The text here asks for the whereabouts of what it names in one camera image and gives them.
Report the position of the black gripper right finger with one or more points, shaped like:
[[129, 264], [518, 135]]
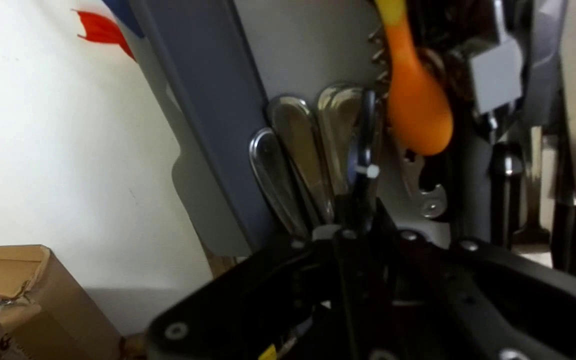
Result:
[[488, 300]]

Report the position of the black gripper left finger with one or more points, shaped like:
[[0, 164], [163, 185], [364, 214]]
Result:
[[254, 300]]

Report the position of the silver metal spoon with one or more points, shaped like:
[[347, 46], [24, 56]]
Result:
[[301, 146], [338, 126], [278, 181]]

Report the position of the silver bottle opener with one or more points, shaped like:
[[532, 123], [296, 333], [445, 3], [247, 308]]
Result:
[[428, 192]]

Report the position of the grey cutlery tray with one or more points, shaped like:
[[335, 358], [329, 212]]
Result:
[[200, 100]]

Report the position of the cardboard box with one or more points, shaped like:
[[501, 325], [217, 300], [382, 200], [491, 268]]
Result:
[[28, 300]]

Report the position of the grey plastic utensil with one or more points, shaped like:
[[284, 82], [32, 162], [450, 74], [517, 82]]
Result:
[[496, 72]]

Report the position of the metal corkscrew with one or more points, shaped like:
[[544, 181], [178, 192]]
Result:
[[381, 56]]

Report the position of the red tape piece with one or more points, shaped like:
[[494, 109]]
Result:
[[105, 32]]

